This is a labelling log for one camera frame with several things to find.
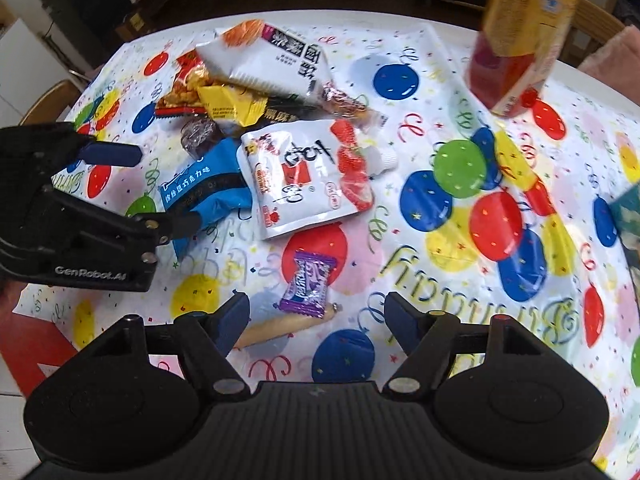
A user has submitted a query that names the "wooden chair left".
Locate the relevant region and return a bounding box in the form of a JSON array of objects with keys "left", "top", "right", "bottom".
[{"left": 20, "top": 79, "right": 81, "bottom": 126}]

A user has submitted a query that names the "white strawberry drink pouch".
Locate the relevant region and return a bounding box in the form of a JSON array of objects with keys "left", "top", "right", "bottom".
[{"left": 236, "top": 118, "right": 398, "bottom": 240}]

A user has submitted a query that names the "balloon birthday tablecloth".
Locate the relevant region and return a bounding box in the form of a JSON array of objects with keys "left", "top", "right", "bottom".
[{"left": 13, "top": 20, "right": 639, "bottom": 479}]

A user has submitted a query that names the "blue chocolate wafer packet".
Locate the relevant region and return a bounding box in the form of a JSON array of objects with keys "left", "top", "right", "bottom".
[{"left": 160, "top": 139, "right": 253, "bottom": 261}]

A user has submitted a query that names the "black sesame snack packet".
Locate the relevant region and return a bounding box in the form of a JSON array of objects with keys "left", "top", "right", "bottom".
[{"left": 259, "top": 96, "right": 326, "bottom": 124}]

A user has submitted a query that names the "orange juice bottle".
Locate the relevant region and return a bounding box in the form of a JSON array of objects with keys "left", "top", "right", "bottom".
[{"left": 466, "top": 0, "right": 578, "bottom": 117}]

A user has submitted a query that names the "white red cardboard box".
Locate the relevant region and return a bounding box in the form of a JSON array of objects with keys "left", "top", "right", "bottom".
[{"left": 1, "top": 313, "right": 77, "bottom": 396}]

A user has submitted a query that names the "yellow snack packet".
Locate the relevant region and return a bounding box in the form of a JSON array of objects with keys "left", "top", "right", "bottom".
[{"left": 198, "top": 84, "right": 268, "bottom": 127}]

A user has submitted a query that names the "blue soft tissue pack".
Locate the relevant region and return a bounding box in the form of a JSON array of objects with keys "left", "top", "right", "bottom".
[{"left": 610, "top": 182, "right": 640, "bottom": 299}]

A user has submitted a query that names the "silver foil candy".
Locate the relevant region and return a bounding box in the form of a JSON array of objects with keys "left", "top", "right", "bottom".
[{"left": 180, "top": 117, "right": 224, "bottom": 160}]

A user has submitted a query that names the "white spicy strip bag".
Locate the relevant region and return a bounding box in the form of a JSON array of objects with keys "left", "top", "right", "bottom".
[{"left": 196, "top": 18, "right": 333, "bottom": 104}]

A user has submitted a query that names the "wooden chair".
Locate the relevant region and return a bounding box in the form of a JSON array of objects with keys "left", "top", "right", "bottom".
[
  {"left": 559, "top": 0, "right": 625, "bottom": 64},
  {"left": 20, "top": 79, "right": 81, "bottom": 126}
]

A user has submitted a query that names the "red rice cracker bag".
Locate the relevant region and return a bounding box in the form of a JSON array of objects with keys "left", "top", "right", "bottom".
[{"left": 154, "top": 49, "right": 213, "bottom": 118}]

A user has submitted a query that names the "small clear snack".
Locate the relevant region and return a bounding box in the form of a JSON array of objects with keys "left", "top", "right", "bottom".
[{"left": 321, "top": 82, "right": 387, "bottom": 130}]

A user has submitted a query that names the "purple candy wrapper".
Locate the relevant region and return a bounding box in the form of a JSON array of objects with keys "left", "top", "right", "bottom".
[{"left": 278, "top": 250, "right": 337, "bottom": 318}]

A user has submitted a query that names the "wooden chair far side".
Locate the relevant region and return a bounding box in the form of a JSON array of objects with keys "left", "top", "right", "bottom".
[{"left": 559, "top": 0, "right": 625, "bottom": 64}]

